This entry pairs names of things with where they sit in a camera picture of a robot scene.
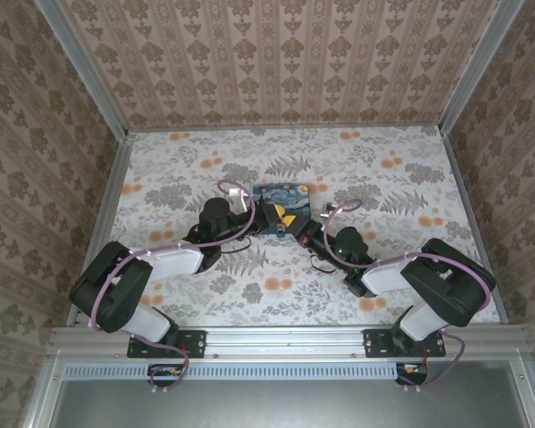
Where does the aluminium table side rail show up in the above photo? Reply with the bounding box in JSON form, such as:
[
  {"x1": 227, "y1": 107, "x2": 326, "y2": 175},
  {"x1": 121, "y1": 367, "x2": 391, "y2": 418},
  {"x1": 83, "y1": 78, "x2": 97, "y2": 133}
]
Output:
[
  {"x1": 66, "y1": 131, "x2": 137, "y2": 331},
  {"x1": 440, "y1": 127, "x2": 514, "y2": 325}
]

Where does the grey metal sheet panel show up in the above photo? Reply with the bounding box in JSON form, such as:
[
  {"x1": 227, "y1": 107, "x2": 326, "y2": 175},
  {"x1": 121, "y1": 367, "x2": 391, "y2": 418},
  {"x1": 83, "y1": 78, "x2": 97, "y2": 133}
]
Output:
[{"x1": 53, "y1": 378, "x2": 523, "y2": 428}]

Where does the black base connector module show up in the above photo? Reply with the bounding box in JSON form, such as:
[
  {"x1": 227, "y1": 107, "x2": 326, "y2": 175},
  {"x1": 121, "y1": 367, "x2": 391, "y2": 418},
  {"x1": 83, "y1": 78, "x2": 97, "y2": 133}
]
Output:
[{"x1": 394, "y1": 361, "x2": 430, "y2": 387}]

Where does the aluminium frame beam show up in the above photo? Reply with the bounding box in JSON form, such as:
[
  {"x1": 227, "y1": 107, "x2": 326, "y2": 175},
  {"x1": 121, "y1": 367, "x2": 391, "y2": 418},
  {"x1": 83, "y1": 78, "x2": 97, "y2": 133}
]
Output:
[{"x1": 48, "y1": 325, "x2": 530, "y2": 360}]

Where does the slotted grey cable duct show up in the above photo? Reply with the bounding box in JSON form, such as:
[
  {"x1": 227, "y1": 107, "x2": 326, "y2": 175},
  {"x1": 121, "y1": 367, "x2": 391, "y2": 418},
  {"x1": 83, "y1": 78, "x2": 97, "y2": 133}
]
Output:
[{"x1": 62, "y1": 361, "x2": 432, "y2": 380}]

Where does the floral patterned table cover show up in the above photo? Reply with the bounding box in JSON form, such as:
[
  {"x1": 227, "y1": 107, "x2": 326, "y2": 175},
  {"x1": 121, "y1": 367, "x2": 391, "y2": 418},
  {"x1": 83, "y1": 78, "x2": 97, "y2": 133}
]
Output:
[{"x1": 102, "y1": 127, "x2": 503, "y2": 329}]

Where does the starry night painted box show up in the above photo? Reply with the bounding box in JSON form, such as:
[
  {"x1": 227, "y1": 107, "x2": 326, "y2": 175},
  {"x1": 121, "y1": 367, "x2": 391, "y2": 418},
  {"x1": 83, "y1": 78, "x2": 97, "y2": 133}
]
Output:
[{"x1": 251, "y1": 182, "x2": 313, "y2": 235}]

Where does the aluminium frame post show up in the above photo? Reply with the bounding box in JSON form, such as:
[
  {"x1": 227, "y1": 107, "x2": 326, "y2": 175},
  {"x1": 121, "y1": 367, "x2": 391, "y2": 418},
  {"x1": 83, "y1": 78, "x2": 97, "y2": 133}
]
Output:
[
  {"x1": 34, "y1": 0, "x2": 130, "y2": 139},
  {"x1": 439, "y1": 0, "x2": 527, "y2": 135}
]

